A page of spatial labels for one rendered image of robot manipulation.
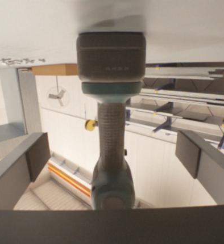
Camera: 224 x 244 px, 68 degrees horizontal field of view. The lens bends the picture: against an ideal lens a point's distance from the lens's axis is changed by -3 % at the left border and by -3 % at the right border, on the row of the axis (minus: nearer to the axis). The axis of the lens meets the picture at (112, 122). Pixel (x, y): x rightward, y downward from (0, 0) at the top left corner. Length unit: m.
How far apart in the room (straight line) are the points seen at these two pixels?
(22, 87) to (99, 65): 1.88
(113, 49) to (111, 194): 0.17
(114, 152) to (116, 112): 0.06
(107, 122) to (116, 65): 0.07
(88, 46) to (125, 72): 0.04
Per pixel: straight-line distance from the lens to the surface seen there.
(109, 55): 0.18
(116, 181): 0.23
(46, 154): 0.16
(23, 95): 2.05
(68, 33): 0.19
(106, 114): 0.21
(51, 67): 1.03
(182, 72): 3.88
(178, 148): 0.17
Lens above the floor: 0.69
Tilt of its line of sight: 17 degrees up
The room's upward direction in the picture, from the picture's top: 179 degrees clockwise
